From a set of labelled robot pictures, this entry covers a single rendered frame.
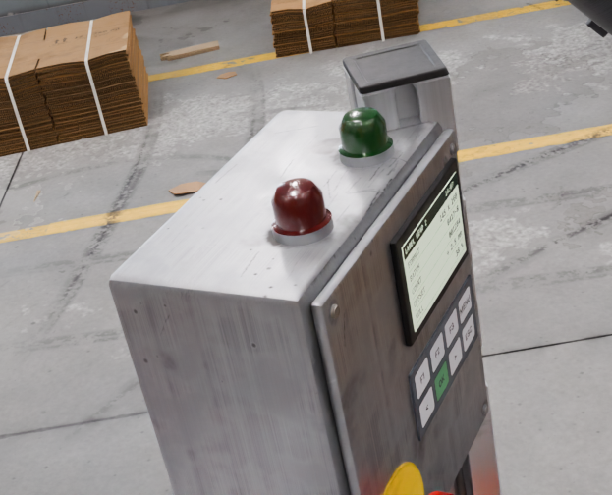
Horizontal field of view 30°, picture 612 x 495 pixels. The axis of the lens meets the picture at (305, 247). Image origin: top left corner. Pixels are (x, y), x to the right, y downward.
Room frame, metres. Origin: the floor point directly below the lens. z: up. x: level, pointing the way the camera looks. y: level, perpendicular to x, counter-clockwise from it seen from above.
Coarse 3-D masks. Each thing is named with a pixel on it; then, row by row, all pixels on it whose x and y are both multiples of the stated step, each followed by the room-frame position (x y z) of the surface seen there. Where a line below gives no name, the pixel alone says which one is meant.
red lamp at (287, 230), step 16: (288, 192) 0.42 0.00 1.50; (304, 192) 0.42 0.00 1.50; (320, 192) 0.42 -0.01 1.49; (272, 208) 0.42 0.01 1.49; (288, 208) 0.41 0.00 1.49; (304, 208) 0.41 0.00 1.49; (320, 208) 0.42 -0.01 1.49; (272, 224) 0.42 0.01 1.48; (288, 224) 0.41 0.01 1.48; (304, 224) 0.41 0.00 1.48; (320, 224) 0.41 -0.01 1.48; (288, 240) 0.41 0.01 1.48; (304, 240) 0.41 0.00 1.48
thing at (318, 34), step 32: (288, 0) 4.84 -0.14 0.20; (320, 0) 4.74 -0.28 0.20; (352, 0) 4.66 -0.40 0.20; (384, 0) 4.65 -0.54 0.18; (416, 0) 4.64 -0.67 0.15; (288, 32) 4.69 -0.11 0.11; (320, 32) 4.69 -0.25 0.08; (352, 32) 4.68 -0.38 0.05; (384, 32) 4.66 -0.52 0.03; (416, 32) 4.64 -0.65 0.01
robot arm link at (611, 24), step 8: (576, 0) 0.76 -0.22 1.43; (584, 0) 0.76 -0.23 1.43; (592, 0) 0.75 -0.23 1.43; (600, 0) 0.75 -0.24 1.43; (608, 0) 0.75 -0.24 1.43; (584, 8) 0.76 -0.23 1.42; (592, 8) 0.76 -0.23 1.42; (600, 8) 0.75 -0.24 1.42; (608, 8) 0.75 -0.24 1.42; (592, 16) 0.76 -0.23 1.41; (600, 16) 0.76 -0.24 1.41; (608, 16) 0.75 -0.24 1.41; (592, 24) 0.80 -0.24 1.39; (600, 24) 0.77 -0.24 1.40; (608, 24) 0.76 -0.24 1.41; (600, 32) 0.80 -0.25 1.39; (608, 32) 0.77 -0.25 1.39
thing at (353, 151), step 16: (352, 112) 0.48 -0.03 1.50; (368, 112) 0.48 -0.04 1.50; (352, 128) 0.48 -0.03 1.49; (368, 128) 0.47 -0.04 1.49; (384, 128) 0.48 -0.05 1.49; (352, 144) 0.47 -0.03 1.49; (368, 144) 0.47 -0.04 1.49; (384, 144) 0.48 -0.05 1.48; (352, 160) 0.47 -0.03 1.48; (368, 160) 0.47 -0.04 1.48; (384, 160) 0.47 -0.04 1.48
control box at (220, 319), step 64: (320, 128) 0.52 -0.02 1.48; (256, 192) 0.47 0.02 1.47; (384, 192) 0.45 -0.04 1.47; (192, 256) 0.42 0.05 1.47; (256, 256) 0.41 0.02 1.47; (320, 256) 0.40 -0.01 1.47; (384, 256) 0.42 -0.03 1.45; (128, 320) 0.41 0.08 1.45; (192, 320) 0.40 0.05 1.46; (256, 320) 0.38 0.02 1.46; (320, 320) 0.37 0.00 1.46; (384, 320) 0.41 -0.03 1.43; (192, 384) 0.40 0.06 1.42; (256, 384) 0.38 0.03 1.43; (320, 384) 0.37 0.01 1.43; (384, 384) 0.40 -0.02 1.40; (192, 448) 0.41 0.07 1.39; (256, 448) 0.39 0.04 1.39; (320, 448) 0.37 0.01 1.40; (384, 448) 0.40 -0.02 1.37; (448, 448) 0.45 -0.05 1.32
